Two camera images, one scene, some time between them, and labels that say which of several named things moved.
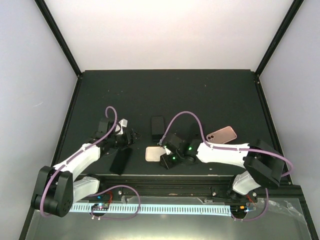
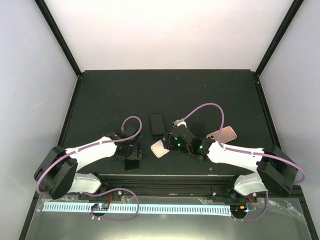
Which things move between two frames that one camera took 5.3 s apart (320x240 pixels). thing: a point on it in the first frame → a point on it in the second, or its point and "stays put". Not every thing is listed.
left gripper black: [128, 141] → [136, 154]
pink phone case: [222, 136] stays put
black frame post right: [286, 22] stays put
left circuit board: [100, 206] stays put
